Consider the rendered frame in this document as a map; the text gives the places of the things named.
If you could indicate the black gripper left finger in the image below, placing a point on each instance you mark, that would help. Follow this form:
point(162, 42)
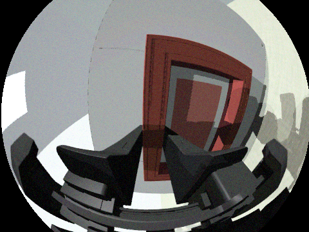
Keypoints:
point(117, 164)

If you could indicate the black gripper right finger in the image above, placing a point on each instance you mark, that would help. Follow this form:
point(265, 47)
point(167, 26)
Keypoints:
point(188, 164)

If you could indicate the dark red picture frame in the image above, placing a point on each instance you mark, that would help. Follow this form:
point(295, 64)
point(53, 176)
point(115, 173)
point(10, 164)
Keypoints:
point(196, 91)

